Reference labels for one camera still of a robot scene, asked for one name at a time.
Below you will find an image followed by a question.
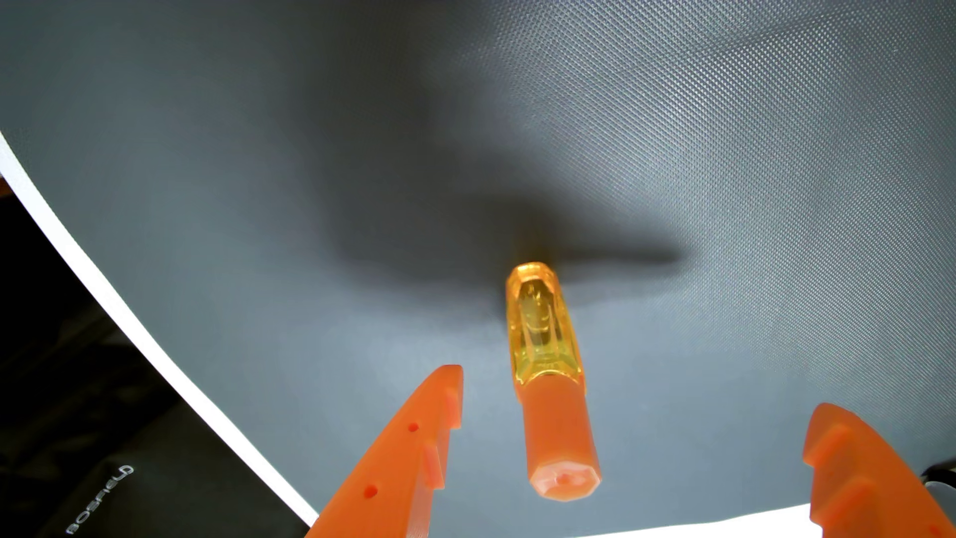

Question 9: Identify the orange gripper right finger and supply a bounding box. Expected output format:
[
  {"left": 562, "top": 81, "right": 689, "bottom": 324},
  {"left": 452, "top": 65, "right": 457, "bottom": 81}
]
[{"left": 802, "top": 403, "right": 956, "bottom": 538}]

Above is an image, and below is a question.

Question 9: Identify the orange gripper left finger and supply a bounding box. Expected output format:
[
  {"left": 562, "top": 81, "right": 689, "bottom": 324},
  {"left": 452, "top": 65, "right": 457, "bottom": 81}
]
[{"left": 306, "top": 365, "right": 465, "bottom": 538}]

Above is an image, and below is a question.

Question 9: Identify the grey textured mat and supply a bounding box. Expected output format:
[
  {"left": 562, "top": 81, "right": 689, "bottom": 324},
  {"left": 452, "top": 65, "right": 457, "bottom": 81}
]
[{"left": 0, "top": 0, "right": 956, "bottom": 538}]

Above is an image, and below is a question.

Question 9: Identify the black fabric bag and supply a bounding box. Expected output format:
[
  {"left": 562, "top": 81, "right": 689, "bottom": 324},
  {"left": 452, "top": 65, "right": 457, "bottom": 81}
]
[{"left": 0, "top": 179, "right": 309, "bottom": 538}]

